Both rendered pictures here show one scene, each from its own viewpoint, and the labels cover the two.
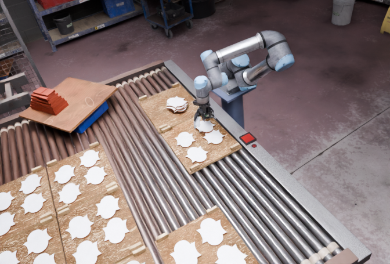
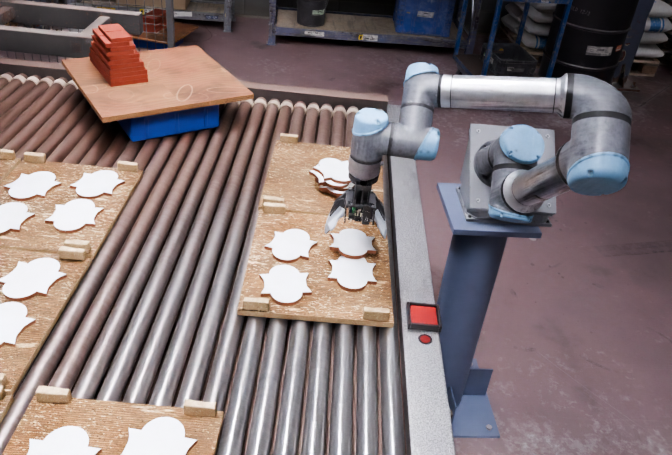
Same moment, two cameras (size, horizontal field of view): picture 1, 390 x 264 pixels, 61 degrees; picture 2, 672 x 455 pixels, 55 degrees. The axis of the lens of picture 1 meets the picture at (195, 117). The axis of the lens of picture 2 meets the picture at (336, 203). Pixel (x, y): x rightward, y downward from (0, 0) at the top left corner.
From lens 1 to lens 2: 0.69 m
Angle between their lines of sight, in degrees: 18
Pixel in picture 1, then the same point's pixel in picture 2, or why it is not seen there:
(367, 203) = not seen: outside the picture
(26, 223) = not seen: outside the picture
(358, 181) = not seen: outside the picture
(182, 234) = (96, 418)
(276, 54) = (584, 139)
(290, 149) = (577, 440)
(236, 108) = (475, 263)
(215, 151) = (328, 299)
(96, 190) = (49, 238)
